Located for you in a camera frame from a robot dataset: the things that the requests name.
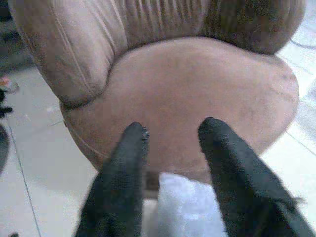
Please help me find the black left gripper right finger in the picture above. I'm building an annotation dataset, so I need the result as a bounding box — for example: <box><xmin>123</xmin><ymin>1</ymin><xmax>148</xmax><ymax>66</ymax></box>
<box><xmin>198</xmin><ymin>117</ymin><xmax>316</xmax><ymax>237</ymax></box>

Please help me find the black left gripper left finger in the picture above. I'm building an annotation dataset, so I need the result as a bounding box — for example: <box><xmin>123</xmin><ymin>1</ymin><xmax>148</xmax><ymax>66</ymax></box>
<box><xmin>73</xmin><ymin>120</ymin><xmax>151</xmax><ymax>237</ymax></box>

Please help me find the brown round fabric sofa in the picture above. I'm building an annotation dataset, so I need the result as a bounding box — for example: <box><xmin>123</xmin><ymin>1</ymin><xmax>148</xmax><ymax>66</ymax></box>
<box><xmin>9</xmin><ymin>0</ymin><xmax>307</xmax><ymax>196</ymax></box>

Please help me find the thin black floor cable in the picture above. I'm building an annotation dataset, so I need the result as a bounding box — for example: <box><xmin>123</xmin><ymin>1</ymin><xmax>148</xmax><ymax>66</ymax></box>
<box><xmin>291</xmin><ymin>37</ymin><xmax>316</xmax><ymax>50</ymax></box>

